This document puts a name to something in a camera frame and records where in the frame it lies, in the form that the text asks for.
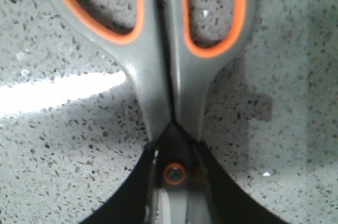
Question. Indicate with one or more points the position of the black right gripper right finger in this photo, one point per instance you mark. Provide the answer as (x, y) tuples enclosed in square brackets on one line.
[(229, 202)]

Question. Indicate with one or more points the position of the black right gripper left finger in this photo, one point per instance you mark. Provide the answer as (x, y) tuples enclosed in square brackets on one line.
[(129, 204)]

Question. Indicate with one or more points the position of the grey orange scissors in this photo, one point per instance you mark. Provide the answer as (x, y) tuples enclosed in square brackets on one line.
[(171, 76)]

